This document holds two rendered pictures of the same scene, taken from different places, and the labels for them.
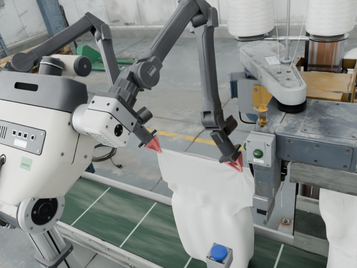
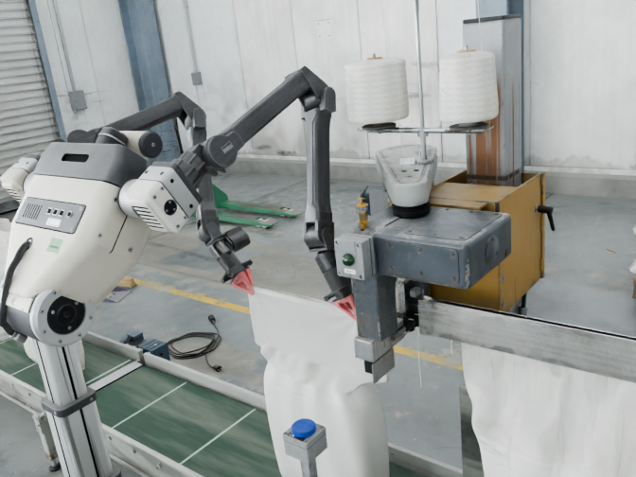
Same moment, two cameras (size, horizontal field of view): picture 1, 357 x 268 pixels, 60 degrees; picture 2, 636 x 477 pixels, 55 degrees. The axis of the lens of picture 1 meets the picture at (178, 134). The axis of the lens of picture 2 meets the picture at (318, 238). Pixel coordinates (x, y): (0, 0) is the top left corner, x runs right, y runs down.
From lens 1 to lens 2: 0.62 m
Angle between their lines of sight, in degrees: 14
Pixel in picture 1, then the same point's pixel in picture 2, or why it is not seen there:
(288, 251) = not seen: outside the picture
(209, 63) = (318, 157)
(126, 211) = (203, 417)
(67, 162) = (104, 249)
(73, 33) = (153, 115)
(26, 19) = not seen: hidden behind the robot
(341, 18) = (472, 100)
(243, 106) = not seen: hidden behind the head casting
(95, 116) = (144, 185)
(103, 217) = (164, 422)
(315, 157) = (420, 267)
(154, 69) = (231, 147)
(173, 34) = (266, 112)
